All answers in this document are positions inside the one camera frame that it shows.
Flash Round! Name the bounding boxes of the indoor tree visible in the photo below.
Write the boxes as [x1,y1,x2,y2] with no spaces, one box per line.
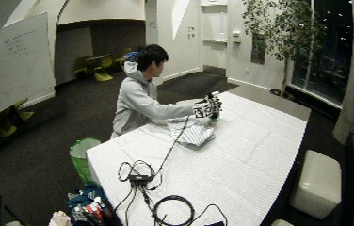
[241,0,326,95]

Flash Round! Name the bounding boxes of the small black hub box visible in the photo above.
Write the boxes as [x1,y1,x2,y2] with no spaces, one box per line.
[128,173,153,183]

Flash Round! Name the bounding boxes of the white plastic bag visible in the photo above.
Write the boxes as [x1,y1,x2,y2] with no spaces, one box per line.
[48,210,75,226]

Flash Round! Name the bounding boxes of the black cable with plug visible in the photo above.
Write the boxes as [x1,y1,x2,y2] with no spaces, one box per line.
[191,203,230,226]

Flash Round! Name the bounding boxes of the green mesh waste bin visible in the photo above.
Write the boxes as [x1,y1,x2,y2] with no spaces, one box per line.
[68,137,102,186]

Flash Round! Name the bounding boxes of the large whiteboard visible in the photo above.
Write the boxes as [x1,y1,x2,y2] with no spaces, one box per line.
[0,11,57,128]

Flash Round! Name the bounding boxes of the white cube ottoman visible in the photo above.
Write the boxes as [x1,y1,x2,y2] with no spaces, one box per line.
[270,218,295,226]
[288,149,343,220]

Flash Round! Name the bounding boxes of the yellow-green chair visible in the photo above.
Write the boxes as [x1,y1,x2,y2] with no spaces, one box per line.
[92,54,116,83]
[73,56,92,79]
[0,98,35,139]

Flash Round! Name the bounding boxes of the dark round table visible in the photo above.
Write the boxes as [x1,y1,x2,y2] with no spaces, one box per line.
[81,54,112,69]

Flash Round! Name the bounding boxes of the blue bag of supplies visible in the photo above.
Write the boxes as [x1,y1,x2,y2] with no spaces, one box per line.
[65,183,118,226]

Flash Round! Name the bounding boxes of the looped thin black cable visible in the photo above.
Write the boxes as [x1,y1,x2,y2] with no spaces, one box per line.
[117,159,164,191]

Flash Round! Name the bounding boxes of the plant pot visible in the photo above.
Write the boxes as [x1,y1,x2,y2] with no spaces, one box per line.
[270,88,296,101]

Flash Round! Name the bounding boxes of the dark wall picture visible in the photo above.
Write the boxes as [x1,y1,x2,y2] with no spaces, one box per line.
[250,33,267,66]

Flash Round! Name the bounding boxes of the striped white cloth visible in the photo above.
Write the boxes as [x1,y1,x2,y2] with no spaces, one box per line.
[166,117,217,148]

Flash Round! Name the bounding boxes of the thick black coiled cable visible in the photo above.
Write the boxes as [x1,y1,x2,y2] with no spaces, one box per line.
[150,194,197,226]

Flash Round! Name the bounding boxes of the white door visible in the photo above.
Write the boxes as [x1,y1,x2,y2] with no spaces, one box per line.
[199,0,230,75]

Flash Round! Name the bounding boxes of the thin black glove cable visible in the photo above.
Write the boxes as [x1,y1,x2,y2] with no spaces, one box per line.
[153,115,191,177]

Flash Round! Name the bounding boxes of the person in grey hoodie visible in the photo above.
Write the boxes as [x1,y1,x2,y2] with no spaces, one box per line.
[109,43,199,139]

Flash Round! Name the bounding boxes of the white marker cube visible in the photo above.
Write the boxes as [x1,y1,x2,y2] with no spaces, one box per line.
[191,102,214,120]

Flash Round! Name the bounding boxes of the blue round object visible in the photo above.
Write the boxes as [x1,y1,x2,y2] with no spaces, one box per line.
[121,51,141,63]

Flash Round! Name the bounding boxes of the green bottle with white cap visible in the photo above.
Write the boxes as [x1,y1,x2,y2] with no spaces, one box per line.
[209,90,222,123]

